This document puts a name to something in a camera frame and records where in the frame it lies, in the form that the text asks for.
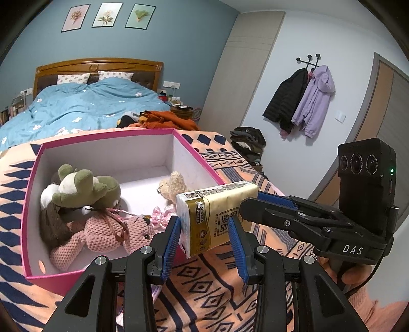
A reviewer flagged blue floral duvet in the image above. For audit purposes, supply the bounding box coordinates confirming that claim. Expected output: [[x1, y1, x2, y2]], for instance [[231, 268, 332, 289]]
[[0, 78, 175, 150]]

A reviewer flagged white wardrobe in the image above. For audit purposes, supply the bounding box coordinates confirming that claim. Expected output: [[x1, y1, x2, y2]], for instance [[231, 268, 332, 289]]
[[204, 11, 286, 141]]

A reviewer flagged pink cardboard box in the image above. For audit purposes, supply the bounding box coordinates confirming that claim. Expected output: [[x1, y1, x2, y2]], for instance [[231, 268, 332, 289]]
[[21, 128, 228, 296]]

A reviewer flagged pink drawstring pouch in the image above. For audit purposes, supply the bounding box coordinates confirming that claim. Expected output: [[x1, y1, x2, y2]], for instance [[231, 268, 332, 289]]
[[150, 204, 178, 229]]

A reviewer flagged black cable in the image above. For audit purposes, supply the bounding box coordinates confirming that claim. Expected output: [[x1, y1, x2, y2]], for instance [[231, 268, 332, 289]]
[[339, 255, 385, 294]]

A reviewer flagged black cloth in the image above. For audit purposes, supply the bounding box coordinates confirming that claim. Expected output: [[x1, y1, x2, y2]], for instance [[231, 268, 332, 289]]
[[117, 115, 141, 128]]

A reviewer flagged person's right hand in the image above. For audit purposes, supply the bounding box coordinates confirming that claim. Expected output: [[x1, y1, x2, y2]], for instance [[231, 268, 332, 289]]
[[318, 257, 379, 296]]

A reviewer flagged purple jacket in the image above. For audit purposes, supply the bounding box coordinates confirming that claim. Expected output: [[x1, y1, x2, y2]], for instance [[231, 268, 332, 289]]
[[291, 65, 336, 138]]

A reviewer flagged person's right forearm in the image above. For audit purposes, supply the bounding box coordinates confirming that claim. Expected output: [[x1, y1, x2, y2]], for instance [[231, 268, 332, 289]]
[[347, 281, 409, 332]]

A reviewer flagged wooden nightstand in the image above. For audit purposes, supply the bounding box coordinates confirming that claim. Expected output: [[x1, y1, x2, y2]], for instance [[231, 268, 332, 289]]
[[169, 105, 194, 121]]

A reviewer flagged black wall coat rack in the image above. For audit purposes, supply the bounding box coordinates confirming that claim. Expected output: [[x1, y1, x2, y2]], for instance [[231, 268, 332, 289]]
[[296, 54, 322, 72]]

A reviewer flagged grey plush toy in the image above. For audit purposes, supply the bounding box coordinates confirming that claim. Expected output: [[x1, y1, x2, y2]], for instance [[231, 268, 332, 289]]
[[40, 171, 84, 251]]

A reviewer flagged pink crochet toy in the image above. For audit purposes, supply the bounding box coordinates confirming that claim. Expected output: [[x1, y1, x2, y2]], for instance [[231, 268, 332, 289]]
[[49, 207, 155, 272]]

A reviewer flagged botanical wall picture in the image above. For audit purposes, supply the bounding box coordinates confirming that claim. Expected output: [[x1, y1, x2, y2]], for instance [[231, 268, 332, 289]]
[[125, 3, 156, 29], [92, 3, 123, 28], [61, 4, 91, 32]]

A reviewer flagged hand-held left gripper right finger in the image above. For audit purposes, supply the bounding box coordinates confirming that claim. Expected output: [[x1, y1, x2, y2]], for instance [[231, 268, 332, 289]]
[[228, 219, 365, 332]]

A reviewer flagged yellow tissue pack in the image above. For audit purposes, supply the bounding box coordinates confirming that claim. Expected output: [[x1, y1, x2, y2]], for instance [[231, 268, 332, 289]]
[[176, 180, 259, 258]]

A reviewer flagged wooden headboard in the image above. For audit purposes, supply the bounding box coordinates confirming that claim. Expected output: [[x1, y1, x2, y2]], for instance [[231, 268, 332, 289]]
[[33, 57, 164, 96]]

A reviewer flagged black jacket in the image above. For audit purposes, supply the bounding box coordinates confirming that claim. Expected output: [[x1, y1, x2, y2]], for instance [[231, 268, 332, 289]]
[[263, 68, 309, 135]]

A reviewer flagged cream plush bunny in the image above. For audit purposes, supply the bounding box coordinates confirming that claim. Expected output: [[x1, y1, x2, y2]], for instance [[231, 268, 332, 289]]
[[158, 171, 188, 205]]

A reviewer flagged dark clothes pile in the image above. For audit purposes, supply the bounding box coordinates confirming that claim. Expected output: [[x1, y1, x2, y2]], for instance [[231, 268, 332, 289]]
[[229, 127, 267, 167]]

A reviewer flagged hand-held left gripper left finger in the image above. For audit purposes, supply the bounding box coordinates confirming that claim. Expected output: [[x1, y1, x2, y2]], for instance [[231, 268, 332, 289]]
[[45, 215, 183, 332]]

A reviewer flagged orange cloth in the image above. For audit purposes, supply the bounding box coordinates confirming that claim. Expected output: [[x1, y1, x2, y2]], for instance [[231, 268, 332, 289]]
[[131, 110, 200, 131]]

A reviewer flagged white patterned pillow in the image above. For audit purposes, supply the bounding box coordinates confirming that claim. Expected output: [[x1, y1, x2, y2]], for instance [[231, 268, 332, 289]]
[[57, 73, 92, 85], [97, 71, 134, 81]]

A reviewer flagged wooden door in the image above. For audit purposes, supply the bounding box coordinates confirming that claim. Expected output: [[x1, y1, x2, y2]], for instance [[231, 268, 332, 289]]
[[308, 53, 409, 201]]

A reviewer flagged orange patterned blanket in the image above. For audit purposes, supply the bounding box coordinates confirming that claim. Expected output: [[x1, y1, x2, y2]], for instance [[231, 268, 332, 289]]
[[0, 128, 352, 332]]

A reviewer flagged green plush frog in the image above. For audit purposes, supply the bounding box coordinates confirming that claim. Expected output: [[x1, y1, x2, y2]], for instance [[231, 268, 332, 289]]
[[52, 164, 122, 209]]

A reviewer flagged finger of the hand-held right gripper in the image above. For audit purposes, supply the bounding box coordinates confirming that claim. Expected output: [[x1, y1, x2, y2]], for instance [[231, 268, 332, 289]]
[[257, 192, 341, 221], [240, 197, 324, 246]]

